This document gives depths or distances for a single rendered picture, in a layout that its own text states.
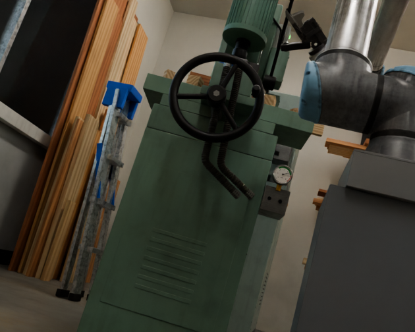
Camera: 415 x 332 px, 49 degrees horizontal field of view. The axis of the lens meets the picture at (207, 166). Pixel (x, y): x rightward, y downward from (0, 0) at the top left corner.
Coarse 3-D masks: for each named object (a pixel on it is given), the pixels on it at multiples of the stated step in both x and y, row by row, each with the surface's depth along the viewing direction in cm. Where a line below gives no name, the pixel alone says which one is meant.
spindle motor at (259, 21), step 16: (240, 0) 176; (256, 0) 174; (272, 0) 177; (240, 16) 173; (256, 16) 173; (272, 16) 179; (224, 32) 177; (240, 32) 173; (256, 32) 171; (256, 48) 181
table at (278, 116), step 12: (144, 84) 157; (156, 84) 157; (168, 84) 157; (180, 84) 157; (156, 96) 161; (228, 96) 146; (240, 96) 146; (240, 108) 149; (252, 108) 146; (264, 108) 155; (276, 108) 155; (264, 120) 154; (276, 120) 154; (288, 120) 153; (300, 120) 153; (276, 132) 162; (288, 132) 158; (300, 132) 155; (288, 144) 170; (300, 144) 166
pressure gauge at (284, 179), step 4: (276, 168) 143; (280, 168) 143; (284, 168) 143; (288, 168) 143; (276, 172) 143; (280, 172) 143; (284, 172) 143; (288, 172) 143; (272, 176) 145; (276, 176) 143; (280, 176) 143; (284, 176) 143; (288, 176) 143; (292, 176) 142; (276, 180) 142; (280, 180) 142; (284, 180) 142; (288, 180) 142; (280, 184) 144; (284, 184) 143; (276, 188) 144; (280, 188) 144
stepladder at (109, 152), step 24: (120, 96) 247; (120, 120) 252; (120, 144) 255; (96, 168) 237; (96, 192) 232; (96, 216) 233; (72, 240) 228; (72, 264) 226; (96, 264) 239; (72, 288) 219
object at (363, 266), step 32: (352, 192) 94; (320, 224) 94; (352, 224) 92; (384, 224) 91; (320, 256) 91; (352, 256) 90; (384, 256) 90; (320, 288) 90; (352, 288) 89; (384, 288) 88; (320, 320) 88; (352, 320) 87; (384, 320) 86
